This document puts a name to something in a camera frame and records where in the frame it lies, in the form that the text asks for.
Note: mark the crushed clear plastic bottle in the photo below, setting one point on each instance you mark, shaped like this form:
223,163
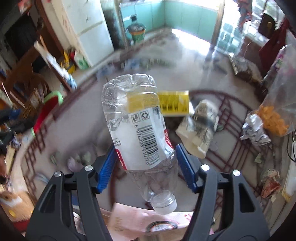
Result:
138,131

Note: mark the hanging plaid cloth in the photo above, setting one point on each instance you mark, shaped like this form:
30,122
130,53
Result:
245,9

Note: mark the red paper wrapper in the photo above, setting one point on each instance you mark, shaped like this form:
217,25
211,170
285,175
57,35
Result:
270,184

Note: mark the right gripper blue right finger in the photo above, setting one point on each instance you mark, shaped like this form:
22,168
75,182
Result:
241,217

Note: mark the crushed patterned paper cup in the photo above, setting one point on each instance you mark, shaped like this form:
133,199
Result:
197,130

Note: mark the clear bag of orange snacks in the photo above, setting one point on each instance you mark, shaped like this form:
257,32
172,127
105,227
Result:
277,111

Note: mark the black hanging shoulder bag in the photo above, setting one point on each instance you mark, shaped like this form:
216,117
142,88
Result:
266,26

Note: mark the yellow medicine box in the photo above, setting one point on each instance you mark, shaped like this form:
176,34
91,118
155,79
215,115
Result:
174,103

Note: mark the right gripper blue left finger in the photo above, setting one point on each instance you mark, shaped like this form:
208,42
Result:
53,216

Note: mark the dark snack packet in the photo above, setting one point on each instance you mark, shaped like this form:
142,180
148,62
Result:
245,70

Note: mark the white two-door refrigerator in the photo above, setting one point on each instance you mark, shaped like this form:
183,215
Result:
80,24

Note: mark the yellow toy truck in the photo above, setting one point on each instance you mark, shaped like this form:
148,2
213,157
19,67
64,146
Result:
68,64

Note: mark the silver foil wrapper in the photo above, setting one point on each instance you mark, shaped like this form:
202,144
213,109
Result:
253,130

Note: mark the hanging dark red garment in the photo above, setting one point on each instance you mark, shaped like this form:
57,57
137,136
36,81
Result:
271,49

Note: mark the green kitchen trash can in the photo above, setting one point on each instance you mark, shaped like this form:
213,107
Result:
136,30

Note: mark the teal kitchen cabinets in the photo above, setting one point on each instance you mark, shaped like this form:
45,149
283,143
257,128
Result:
194,17

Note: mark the red bin with green rim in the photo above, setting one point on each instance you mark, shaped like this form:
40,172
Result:
52,100

